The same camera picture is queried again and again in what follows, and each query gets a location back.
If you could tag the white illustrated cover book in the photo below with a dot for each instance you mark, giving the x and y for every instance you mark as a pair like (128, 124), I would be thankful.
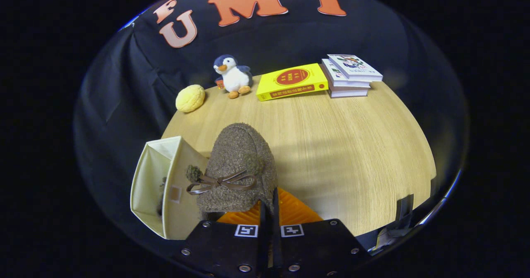
(354, 66)

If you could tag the black bracket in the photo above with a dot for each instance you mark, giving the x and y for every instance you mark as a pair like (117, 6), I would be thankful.
(405, 212)

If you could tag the penguin plush toy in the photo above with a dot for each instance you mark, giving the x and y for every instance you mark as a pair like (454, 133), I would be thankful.
(236, 79)

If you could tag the yellow book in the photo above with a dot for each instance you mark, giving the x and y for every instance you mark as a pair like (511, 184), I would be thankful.
(290, 81)

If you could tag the yellow bun toy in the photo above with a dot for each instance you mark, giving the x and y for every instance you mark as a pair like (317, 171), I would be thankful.
(190, 99)

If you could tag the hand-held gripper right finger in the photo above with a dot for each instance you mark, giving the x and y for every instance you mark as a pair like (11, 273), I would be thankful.
(276, 245)

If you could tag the black backdrop cloth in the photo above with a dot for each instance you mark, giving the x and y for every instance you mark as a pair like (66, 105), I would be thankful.
(269, 38)

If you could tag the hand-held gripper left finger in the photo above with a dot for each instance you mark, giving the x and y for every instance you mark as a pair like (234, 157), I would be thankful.
(263, 245)

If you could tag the white crumpled sheet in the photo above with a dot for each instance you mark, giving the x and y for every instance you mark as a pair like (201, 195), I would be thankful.
(385, 237)

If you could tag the beige fabric storage box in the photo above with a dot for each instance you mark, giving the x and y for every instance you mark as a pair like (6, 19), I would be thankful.
(182, 216)

